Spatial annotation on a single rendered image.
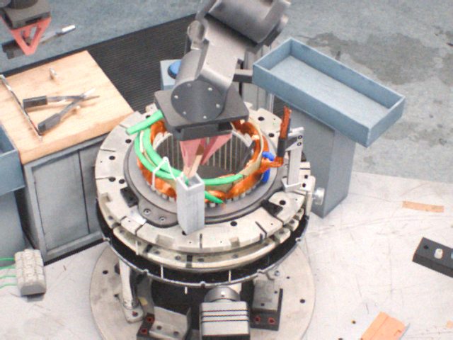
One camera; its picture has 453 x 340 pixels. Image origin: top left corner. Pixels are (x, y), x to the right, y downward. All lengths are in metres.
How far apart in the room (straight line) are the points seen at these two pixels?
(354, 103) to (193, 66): 0.66
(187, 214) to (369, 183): 0.64
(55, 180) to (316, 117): 0.45
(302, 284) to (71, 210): 0.42
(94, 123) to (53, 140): 0.07
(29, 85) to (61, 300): 0.37
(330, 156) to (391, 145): 1.45
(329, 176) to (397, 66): 1.75
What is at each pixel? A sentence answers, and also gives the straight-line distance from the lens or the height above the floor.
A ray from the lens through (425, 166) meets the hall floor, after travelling 3.02.
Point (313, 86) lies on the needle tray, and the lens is 1.64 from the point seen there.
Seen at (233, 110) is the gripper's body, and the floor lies 1.33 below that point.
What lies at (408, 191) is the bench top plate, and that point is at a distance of 1.82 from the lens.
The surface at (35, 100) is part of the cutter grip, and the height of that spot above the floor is 1.09.
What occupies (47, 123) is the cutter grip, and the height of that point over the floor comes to 1.09.
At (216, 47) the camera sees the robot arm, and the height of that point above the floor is 1.46.
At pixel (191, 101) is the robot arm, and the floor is 1.42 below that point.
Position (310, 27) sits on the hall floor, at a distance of 3.52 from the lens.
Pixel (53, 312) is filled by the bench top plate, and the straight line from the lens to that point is 1.61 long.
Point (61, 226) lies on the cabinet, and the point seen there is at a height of 0.86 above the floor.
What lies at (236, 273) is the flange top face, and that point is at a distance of 1.34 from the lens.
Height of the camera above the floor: 2.07
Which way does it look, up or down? 45 degrees down
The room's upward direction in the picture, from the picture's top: 1 degrees clockwise
